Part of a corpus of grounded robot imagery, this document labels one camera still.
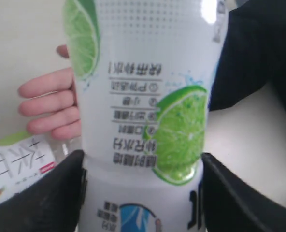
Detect lime label white-capped bottle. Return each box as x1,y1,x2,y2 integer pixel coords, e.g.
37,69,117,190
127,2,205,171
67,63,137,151
63,0,229,232

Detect bare open human hand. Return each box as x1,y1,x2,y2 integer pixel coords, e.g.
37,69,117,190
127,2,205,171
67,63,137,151
17,44,82,141

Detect black sleeved forearm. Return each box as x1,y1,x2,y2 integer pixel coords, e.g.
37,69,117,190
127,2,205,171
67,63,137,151
210,0,286,111

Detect orange pear label tea bottle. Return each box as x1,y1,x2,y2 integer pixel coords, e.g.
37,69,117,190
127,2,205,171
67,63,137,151
0,131,81,204

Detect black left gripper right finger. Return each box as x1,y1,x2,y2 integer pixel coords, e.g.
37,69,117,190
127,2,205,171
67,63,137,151
201,153,286,232

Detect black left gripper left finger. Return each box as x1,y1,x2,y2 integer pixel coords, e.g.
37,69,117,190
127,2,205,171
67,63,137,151
0,150,84,232

